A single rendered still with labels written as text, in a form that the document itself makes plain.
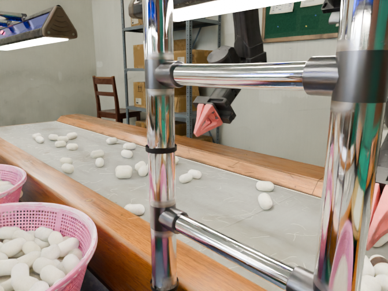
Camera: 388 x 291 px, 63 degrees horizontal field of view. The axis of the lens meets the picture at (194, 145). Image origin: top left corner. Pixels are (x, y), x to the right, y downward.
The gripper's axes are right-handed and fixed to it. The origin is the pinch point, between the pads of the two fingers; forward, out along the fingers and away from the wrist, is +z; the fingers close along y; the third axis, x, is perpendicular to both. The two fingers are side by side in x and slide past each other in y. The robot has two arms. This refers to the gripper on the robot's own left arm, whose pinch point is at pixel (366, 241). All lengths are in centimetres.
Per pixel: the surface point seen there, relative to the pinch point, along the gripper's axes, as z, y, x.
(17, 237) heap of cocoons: 24.3, -35.0, -16.3
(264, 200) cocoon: -1.5, -16.1, 1.6
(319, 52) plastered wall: -182, -102, 100
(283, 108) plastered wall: -155, -130, 136
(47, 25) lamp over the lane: -11, -68, -30
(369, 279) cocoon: 6.0, 2.7, -4.9
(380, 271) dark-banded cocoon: 3.7, 2.8, -2.3
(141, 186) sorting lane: 5.8, -39.1, -1.7
